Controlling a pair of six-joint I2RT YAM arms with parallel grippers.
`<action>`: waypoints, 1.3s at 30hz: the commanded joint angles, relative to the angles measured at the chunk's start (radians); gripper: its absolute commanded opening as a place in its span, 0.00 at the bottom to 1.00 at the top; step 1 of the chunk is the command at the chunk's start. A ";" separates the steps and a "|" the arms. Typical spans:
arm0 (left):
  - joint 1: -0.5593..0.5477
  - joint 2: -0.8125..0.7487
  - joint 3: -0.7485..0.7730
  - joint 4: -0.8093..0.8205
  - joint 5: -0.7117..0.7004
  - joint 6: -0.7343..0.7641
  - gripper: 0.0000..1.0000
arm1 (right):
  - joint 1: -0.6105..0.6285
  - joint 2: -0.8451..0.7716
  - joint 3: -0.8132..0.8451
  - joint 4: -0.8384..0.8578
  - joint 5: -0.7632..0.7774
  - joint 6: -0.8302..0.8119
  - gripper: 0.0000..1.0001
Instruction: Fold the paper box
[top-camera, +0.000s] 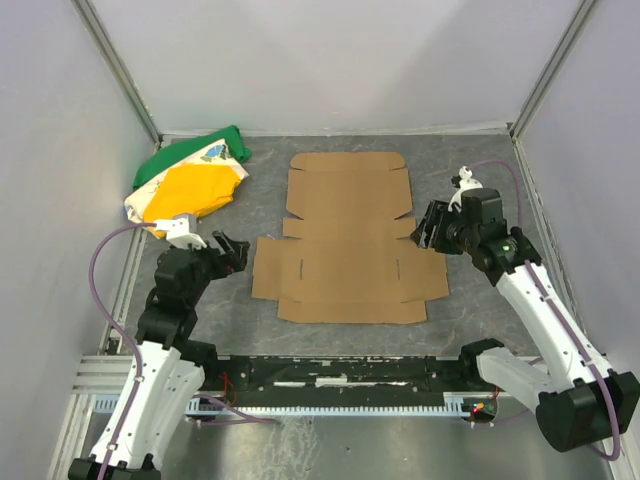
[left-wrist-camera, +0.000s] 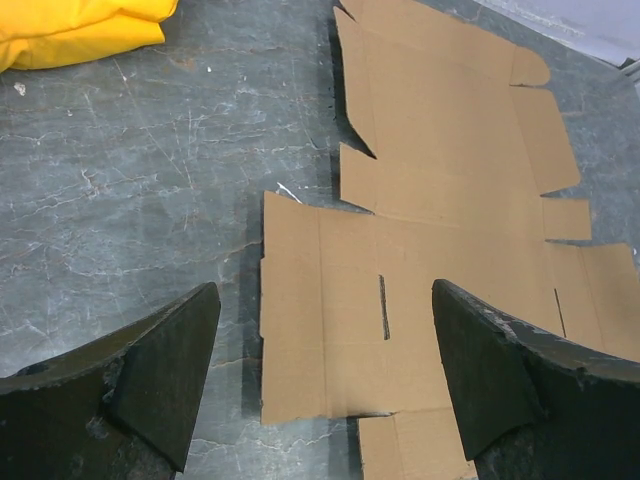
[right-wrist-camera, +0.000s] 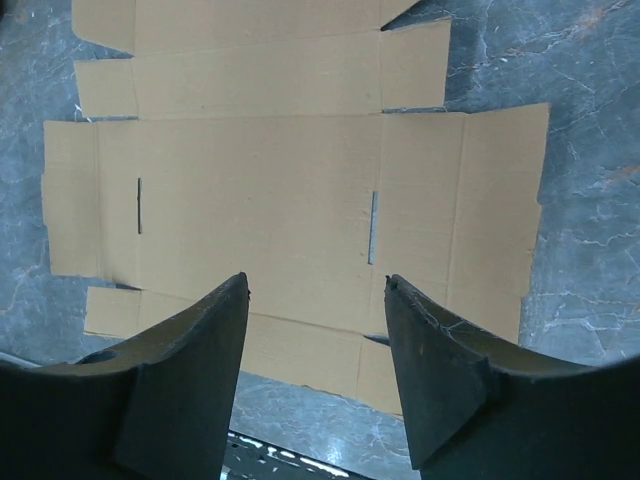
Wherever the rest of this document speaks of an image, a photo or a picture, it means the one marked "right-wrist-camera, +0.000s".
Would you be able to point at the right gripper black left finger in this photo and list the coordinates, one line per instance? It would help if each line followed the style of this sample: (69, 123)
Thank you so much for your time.
(155, 406)

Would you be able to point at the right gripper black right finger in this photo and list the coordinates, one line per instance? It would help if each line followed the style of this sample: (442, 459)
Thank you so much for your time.
(476, 406)

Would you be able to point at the brown cardboard box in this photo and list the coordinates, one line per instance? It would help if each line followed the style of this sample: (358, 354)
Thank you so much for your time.
(305, 144)

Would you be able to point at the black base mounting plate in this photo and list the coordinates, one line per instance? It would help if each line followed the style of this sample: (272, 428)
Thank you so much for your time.
(248, 458)

